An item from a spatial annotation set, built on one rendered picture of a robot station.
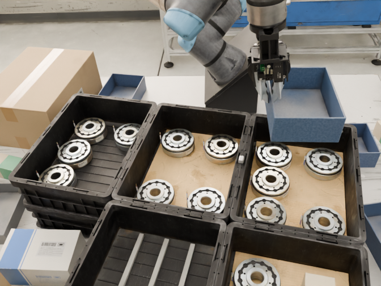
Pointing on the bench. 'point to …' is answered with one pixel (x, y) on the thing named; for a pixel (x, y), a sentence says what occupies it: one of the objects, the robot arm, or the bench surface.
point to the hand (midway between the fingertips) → (269, 96)
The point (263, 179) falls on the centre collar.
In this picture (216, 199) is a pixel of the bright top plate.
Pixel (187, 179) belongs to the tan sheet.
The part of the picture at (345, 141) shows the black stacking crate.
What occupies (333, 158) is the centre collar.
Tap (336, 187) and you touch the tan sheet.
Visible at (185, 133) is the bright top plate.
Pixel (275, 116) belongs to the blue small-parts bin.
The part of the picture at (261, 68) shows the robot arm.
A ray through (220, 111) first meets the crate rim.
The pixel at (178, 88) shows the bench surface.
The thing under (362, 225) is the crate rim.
